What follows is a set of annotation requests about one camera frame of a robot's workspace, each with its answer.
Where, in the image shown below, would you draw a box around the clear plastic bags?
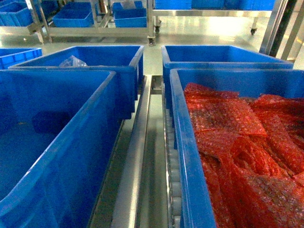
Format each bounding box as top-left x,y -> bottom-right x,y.
59,55 -> 88,68

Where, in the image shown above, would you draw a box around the blue bin with clear bags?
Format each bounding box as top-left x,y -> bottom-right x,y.
8,45 -> 145,120

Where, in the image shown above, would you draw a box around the far left blue bin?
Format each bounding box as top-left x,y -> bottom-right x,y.
0,47 -> 42,70

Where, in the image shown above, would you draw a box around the empty blue bin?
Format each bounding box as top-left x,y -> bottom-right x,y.
0,70 -> 121,228

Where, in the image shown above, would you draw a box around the blue bin with red bags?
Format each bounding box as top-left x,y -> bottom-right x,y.
170,69 -> 304,228

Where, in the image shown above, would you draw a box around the red bubble wrap bags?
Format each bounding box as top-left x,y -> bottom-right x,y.
184,83 -> 304,228

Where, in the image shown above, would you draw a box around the stainless steel shelf rack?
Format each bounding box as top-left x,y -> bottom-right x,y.
90,16 -> 268,228

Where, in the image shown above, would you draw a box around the rear right blue bin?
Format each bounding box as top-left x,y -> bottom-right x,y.
161,45 -> 294,109

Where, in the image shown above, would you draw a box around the blue block part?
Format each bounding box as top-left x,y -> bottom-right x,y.
31,111 -> 71,134

